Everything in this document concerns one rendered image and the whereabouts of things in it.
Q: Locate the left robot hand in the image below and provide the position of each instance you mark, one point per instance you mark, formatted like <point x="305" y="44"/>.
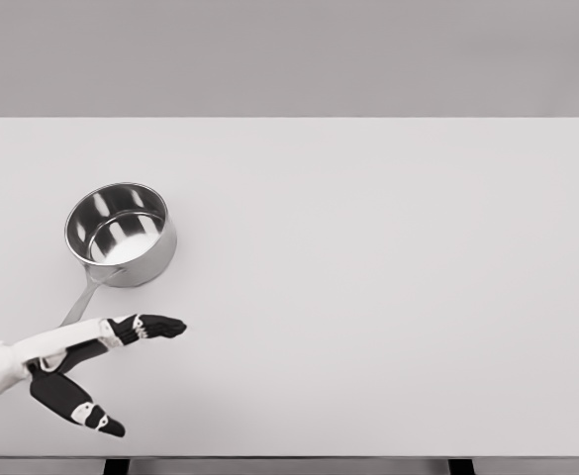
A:
<point x="56" y="339"/>

